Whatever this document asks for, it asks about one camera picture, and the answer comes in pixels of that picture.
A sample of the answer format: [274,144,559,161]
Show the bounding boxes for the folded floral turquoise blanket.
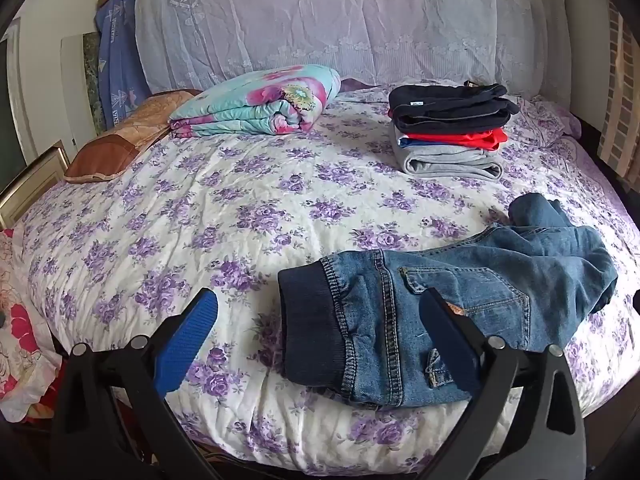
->
[168,64,342,139]

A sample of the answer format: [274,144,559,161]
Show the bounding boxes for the folded black pants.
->
[388,83,520,136]

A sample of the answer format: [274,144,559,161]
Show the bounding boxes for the blue printed cloth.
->
[95,0,152,131]

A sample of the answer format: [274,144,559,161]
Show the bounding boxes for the folded grey pants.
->
[391,125,504,181]

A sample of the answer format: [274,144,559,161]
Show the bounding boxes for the folded red garment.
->
[398,128,508,152]

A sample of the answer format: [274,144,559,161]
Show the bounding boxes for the green marbled board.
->
[82,31,108,131]

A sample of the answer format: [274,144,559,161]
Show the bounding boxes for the brown patchwork pillow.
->
[64,89,202,184]

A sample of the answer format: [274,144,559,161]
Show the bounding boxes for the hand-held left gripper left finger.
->
[50,288,222,480]

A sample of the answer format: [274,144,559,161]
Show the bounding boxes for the gold picture frame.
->
[0,141,71,230]

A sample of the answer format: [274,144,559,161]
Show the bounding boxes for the purple floral bed quilt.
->
[10,82,640,476]

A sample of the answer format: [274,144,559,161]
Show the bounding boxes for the white lace headboard cover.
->
[135,0,573,106]

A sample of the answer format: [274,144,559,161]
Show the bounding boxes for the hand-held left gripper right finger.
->
[419,287,587,480]

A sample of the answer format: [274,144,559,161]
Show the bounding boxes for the pink floral cloth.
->
[0,229,63,423]

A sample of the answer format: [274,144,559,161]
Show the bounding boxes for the blue denim pants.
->
[277,193,619,407]

